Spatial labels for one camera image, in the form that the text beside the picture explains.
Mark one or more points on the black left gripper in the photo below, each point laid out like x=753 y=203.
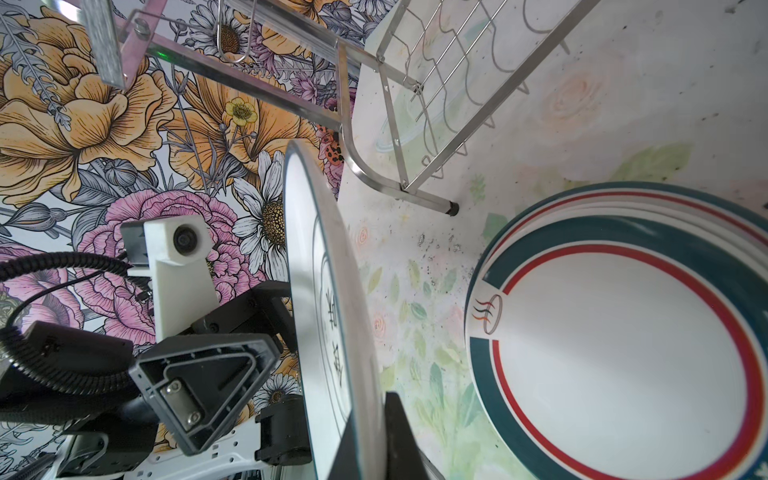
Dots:
x=112 y=402

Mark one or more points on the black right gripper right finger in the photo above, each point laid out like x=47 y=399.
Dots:
x=405 y=460

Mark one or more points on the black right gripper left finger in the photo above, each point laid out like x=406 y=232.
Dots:
x=346 y=464

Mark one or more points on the black line flower plate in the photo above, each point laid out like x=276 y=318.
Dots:
x=338 y=366

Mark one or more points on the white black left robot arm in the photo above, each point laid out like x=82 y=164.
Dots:
x=269 y=436

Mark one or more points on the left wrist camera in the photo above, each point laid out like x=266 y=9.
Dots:
x=172 y=253

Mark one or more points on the silver wire dish rack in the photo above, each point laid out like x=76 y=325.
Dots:
x=434 y=73

